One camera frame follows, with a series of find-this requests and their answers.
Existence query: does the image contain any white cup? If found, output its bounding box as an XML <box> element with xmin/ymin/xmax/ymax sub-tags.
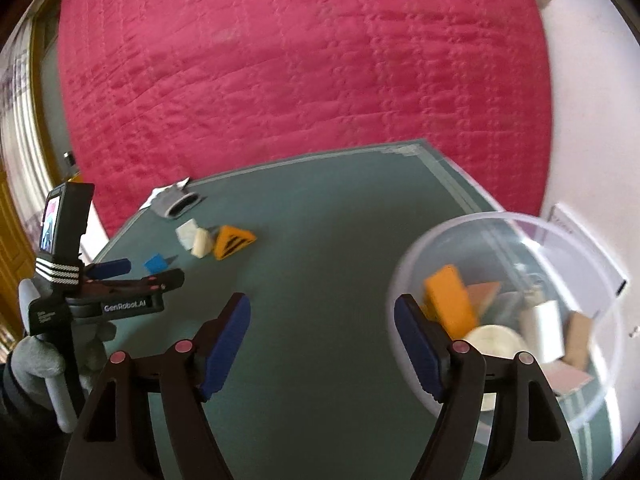
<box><xmin>462</xmin><ymin>325</ymin><xmax>528</xmax><ymax>361</ymax></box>

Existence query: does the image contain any clear plastic bowl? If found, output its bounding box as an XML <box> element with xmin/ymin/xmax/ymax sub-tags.
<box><xmin>387</xmin><ymin>211</ymin><xmax>626</xmax><ymax>431</ymax></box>

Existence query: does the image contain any person's left forearm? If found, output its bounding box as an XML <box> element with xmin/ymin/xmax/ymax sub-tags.
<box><xmin>0</xmin><ymin>350</ymin><xmax>76</xmax><ymax>480</ymax></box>

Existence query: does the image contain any orange tiger-striped triangle block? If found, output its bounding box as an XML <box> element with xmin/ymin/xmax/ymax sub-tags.
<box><xmin>212</xmin><ymin>225</ymin><xmax>257</xmax><ymax>262</ymax></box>

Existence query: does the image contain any pink block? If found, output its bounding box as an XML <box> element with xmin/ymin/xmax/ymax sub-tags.
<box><xmin>542</xmin><ymin>360</ymin><xmax>593</xmax><ymax>396</ymax></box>

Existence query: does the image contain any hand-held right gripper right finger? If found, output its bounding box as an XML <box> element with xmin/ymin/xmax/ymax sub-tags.
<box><xmin>394</xmin><ymin>294</ymin><xmax>583</xmax><ymax>480</ymax></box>

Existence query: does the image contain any pale beige wooden block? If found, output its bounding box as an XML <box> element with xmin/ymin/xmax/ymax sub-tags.
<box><xmin>191</xmin><ymin>228</ymin><xmax>215</xmax><ymax>259</ymax></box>

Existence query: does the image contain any red quilted blanket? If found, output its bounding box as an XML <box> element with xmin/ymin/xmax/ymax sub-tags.
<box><xmin>57</xmin><ymin>0</ymin><xmax>551</xmax><ymax>241</ymax></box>

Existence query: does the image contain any white wall socket panel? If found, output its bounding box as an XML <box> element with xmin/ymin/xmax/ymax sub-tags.
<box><xmin>547</xmin><ymin>203</ymin><xmax>630</xmax><ymax>298</ymax></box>

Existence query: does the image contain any small white zebra-striped triangle block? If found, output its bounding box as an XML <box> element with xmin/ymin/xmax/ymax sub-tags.
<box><xmin>175</xmin><ymin>218</ymin><xmax>201</xmax><ymax>251</ymax></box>

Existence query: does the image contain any grey glove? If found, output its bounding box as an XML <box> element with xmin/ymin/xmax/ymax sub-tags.
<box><xmin>152</xmin><ymin>190</ymin><xmax>206</xmax><ymax>221</ymax></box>

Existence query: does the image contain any orange wedge block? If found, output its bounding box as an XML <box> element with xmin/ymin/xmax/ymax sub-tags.
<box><xmin>422</xmin><ymin>266</ymin><xmax>481</xmax><ymax>338</ymax></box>

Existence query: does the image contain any person's left hand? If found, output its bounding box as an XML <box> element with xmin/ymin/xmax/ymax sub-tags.
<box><xmin>10</xmin><ymin>280</ymin><xmax>118</xmax><ymax>433</ymax></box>

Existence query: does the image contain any wooden door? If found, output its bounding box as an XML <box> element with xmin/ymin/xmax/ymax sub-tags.
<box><xmin>0</xmin><ymin>170</ymin><xmax>38</xmax><ymax>341</ymax></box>

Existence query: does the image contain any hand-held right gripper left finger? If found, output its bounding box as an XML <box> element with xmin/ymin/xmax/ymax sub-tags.
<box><xmin>60</xmin><ymin>292</ymin><xmax>252</xmax><ymax>480</ymax></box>

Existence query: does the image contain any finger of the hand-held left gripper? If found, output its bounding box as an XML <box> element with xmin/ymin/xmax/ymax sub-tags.
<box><xmin>85</xmin><ymin>268</ymin><xmax>185</xmax><ymax>298</ymax></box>
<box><xmin>85</xmin><ymin>258</ymin><xmax>132</xmax><ymax>281</ymax></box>

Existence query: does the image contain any white USB charger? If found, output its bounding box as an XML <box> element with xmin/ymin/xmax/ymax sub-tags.
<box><xmin>520</xmin><ymin>285</ymin><xmax>566</xmax><ymax>363</ymax></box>

